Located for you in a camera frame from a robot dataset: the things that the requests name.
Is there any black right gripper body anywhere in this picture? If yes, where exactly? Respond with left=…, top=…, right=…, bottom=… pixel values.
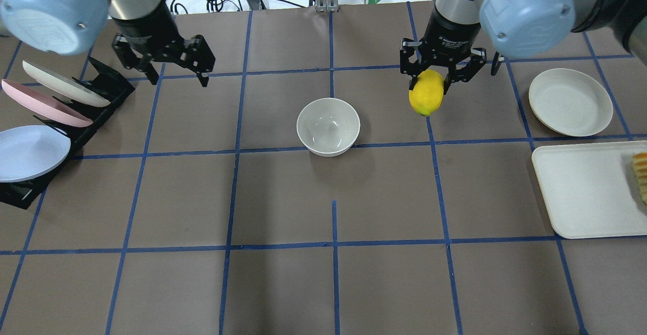
left=400, top=14, right=487, bottom=81

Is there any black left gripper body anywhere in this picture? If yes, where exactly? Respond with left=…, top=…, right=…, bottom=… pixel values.
left=112, top=7, right=216, bottom=74

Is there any yellow lemon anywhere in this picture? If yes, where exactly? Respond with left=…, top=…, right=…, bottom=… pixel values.
left=408, top=69, right=445, bottom=117

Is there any white bowl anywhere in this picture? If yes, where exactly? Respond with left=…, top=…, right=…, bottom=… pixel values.
left=296, top=98, right=362, bottom=157

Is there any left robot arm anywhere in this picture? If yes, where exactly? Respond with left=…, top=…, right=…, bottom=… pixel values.
left=2, top=0, right=216, bottom=87

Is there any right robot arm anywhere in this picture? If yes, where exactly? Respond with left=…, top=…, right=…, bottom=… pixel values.
left=400, top=0, right=646, bottom=90

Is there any black dish rack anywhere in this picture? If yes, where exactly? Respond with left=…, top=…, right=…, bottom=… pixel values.
left=2, top=58, right=135, bottom=209

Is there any cream plate in rack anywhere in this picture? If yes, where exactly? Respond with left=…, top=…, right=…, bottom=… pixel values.
left=22, top=60, right=111, bottom=108

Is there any pink plate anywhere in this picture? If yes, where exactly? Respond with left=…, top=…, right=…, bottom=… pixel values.
left=2, top=79, right=94, bottom=127

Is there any round white plate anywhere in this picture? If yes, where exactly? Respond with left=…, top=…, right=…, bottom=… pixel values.
left=528, top=68, right=613, bottom=137

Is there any light blue plate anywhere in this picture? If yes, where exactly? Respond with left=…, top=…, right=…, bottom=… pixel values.
left=1, top=125, right=71, bottom=183

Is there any white rectangular tray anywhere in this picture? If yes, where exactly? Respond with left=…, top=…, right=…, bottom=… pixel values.
left=531, top=141, right=646, bottom=239

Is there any sliced yellow bread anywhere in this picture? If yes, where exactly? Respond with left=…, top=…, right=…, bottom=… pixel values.
left=632, top=152, right=647, bottom=205

